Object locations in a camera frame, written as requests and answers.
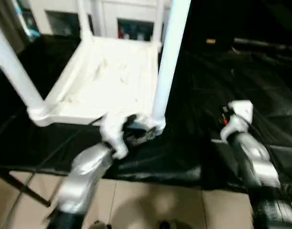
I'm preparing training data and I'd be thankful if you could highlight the black metal table strut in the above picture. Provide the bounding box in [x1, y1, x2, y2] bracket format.
[0, 171, 63, 218]

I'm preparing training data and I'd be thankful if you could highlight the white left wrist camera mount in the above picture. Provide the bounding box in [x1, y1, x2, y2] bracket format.
[99, 113, 129, 161]

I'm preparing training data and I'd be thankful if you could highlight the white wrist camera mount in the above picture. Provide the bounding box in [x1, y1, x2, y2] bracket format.
[219, 100, 254, 143]
[99, 113, 129, 161]

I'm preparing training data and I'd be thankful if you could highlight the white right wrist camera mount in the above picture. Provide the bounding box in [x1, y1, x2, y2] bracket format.
[219, 100, 254, 143]

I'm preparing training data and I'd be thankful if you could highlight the white plastic table top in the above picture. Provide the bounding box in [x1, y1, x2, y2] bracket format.
[26, 35, 167, 137]

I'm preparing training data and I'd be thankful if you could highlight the grey curtain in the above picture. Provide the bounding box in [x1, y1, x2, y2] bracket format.
[0, 0, 30, 56]

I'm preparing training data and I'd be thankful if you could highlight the white cabinet with glass doors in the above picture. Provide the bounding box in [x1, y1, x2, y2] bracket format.
[31, 0, 173, 44]

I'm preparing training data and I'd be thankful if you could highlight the black mat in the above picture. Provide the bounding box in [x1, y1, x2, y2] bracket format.
[0, 32, 292, 197]

